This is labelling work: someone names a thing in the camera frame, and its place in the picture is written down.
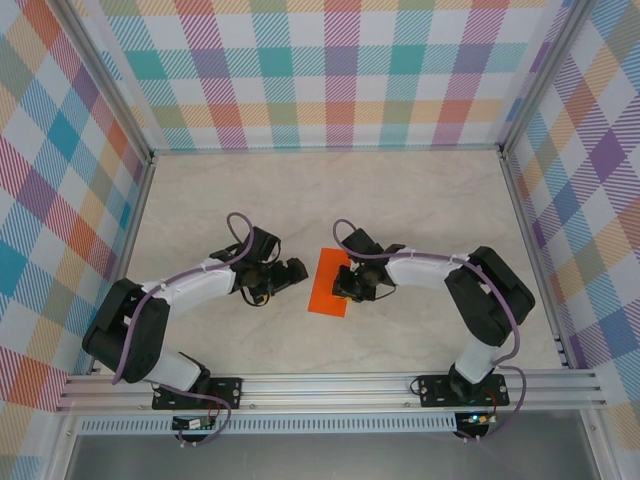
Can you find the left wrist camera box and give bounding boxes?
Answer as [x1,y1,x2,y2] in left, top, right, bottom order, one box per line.
[249,227,282,262]

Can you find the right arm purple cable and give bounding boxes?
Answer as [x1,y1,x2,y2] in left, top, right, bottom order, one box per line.
[333,218,527,444]

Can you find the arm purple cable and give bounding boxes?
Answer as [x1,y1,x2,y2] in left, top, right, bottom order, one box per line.
[333,218,527,444]
[110,212,261,447]

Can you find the grey metal panel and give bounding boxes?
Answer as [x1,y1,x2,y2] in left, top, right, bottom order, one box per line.
[64,432,601,480]

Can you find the orange paper sheet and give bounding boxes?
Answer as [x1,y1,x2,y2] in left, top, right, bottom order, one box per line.
[306,247,357,318]

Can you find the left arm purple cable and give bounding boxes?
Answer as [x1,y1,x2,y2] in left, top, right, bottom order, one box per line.
[110,212,261,447]

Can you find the aluminium table edge rail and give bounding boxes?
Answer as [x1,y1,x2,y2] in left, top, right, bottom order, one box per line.
[499,152,575,370]
[152,143,503,155]
[88,158,157,375]

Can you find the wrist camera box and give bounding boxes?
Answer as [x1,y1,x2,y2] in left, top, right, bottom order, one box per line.
[249,227,282,262]
[341,227,384,259]

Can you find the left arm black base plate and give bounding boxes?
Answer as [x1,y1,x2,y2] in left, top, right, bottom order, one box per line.
[151,376,245,412]

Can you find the aluminium mounting rail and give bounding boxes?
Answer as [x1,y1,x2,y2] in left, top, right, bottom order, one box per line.
[55,368,607,414]

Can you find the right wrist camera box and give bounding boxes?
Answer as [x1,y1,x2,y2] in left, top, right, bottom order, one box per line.
[341,227,384,259]

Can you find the slotted grey cable duct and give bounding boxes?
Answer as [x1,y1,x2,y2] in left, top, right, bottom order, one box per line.
[78,412,459,436]

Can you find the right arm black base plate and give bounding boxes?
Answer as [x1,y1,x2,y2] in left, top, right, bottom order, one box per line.
[417,373,511,409]

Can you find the slanted aluminium frame post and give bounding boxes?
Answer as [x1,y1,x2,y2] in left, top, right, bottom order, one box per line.
[498,0,600,159]
[58,0,155,164]

